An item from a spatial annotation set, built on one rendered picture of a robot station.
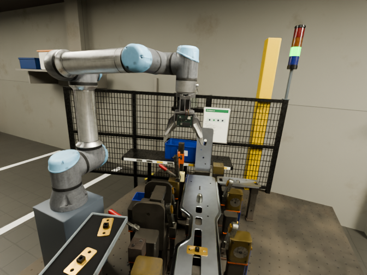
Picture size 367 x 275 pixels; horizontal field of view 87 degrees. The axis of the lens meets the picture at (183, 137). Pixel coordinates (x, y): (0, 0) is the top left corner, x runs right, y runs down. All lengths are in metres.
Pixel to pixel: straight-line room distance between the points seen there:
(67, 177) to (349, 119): 2.72
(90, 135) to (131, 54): 0.51
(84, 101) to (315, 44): 2.43
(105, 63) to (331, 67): 2.46
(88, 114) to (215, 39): 2.22
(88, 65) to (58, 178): 0.48
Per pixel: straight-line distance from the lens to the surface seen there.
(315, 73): 2.74
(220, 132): 1.70
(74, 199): 0.99
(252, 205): 1.53
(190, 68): 0.68
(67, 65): 0.80
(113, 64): 0.66
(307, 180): 3.00
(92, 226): 0.79
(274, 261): 1.40
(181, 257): 0.88
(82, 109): 0.97
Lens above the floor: 1.66
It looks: 16 degrees down
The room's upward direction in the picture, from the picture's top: 3 degrees clockwise
